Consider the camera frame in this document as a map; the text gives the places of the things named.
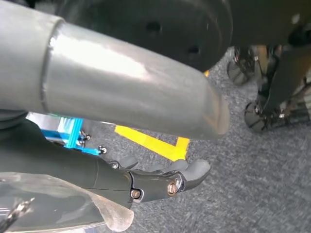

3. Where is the clear plastic camera shield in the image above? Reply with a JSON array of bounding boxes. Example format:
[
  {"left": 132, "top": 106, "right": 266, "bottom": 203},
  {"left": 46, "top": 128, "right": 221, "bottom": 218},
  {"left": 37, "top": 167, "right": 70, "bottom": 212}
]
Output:
[{"left": 0, "top": 172, "right": 134, "bottom": 233}]

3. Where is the yellow floor tape square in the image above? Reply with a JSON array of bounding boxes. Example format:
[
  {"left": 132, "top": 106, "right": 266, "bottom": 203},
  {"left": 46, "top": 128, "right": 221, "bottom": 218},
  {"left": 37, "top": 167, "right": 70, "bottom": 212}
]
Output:
[{"left": 114, "top": 70, "right": 210, "bottom": 162}]

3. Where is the blue metal shelf rack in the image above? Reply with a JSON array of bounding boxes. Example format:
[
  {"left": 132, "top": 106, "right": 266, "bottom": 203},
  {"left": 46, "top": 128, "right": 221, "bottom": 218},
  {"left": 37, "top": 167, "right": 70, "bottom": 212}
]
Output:
[{"left": 40, "top": 117, "right": 107, "bottom": 157}]

